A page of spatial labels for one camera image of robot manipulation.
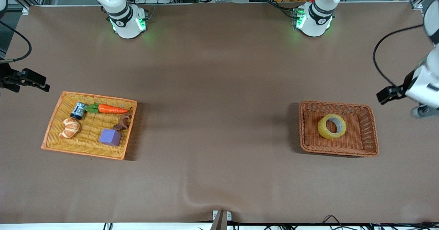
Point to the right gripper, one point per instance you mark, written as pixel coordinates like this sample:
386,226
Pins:
7,76

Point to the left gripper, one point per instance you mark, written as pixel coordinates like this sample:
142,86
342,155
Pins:
402,88

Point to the yellow clear tape roll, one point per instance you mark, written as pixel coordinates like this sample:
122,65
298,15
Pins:
322,129

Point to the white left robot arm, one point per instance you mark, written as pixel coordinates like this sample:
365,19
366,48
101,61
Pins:
313,21

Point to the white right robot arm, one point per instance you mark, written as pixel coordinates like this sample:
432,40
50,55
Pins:
125,24

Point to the small blue can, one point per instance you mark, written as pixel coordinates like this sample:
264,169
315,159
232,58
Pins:
78,111

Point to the brown wicker basket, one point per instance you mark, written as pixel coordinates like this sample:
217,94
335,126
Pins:
360,141

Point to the toy croissant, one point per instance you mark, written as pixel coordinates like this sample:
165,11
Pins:
70,128

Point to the orange flat wicker tray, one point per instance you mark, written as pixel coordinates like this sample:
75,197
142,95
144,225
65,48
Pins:
89,134

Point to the orange toy carrot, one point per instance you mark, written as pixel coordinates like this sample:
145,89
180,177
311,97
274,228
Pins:
111,109

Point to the purple foam cube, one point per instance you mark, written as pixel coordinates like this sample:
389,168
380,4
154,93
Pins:
110,137

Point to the brown toy lion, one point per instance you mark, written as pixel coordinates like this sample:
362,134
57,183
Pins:
122,122

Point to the brown table cover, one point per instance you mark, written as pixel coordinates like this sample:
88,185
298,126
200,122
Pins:
219,86

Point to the grey metal bracket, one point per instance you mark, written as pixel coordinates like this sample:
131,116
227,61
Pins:
221,221

